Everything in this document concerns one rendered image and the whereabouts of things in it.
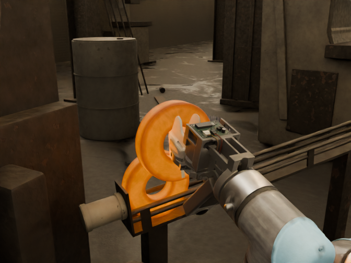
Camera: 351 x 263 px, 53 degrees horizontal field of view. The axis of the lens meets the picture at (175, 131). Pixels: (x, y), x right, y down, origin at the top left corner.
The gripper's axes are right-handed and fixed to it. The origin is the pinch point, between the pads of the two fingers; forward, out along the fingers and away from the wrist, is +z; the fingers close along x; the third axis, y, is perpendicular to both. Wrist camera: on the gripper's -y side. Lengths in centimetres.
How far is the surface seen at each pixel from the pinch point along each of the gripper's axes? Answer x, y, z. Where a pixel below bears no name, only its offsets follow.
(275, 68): -173, -56, 147
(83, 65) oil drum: -44, -81, 236
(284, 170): -37.9, -20.0, 2.5
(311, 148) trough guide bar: -44.6, -13.8, 1.7
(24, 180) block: 27.2, -6.9, 2.2
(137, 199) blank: 5.2, -18.2, 3.0
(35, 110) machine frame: 22.1, -4.6, 22.6
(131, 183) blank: 6.4, -14.5, 4.0
